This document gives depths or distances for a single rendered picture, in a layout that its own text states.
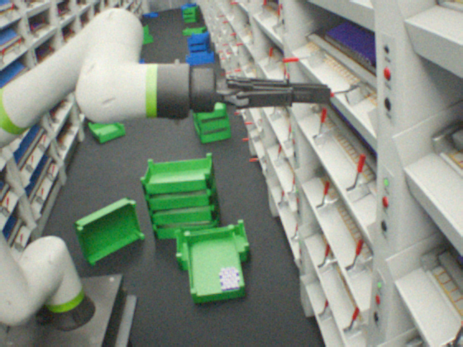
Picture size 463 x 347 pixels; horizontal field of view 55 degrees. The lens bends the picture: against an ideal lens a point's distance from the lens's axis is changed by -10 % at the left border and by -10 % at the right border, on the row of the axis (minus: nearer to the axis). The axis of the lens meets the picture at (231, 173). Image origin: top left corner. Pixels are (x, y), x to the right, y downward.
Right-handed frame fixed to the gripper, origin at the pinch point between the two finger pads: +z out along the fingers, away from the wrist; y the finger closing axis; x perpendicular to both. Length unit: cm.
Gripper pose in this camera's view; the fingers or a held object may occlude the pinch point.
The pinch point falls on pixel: (309, 92)
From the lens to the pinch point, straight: 85.4
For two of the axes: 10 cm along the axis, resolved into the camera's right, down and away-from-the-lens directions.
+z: 9.9, -0.1, 1.1
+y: 1.0, 4.4, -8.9
